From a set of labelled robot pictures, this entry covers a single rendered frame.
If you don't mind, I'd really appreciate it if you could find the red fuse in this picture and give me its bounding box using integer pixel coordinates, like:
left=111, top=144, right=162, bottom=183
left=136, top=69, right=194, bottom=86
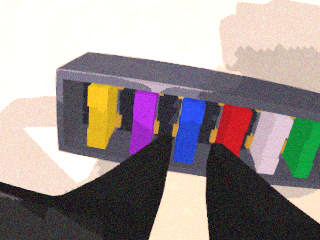
left=215, top=104, right=252, bottom=157

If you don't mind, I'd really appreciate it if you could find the purple fuse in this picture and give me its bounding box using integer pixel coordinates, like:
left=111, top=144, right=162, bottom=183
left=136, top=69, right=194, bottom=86
left=129, top=89, right=160, bottom=155

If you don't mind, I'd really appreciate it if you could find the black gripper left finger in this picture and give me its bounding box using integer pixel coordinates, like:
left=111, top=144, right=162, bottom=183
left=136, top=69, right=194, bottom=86
left=0, top=135, right=173, bottom=240

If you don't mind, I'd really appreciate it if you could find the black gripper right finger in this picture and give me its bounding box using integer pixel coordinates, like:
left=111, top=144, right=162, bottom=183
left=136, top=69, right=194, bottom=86
left=205, top=143, right=320, bottom=240

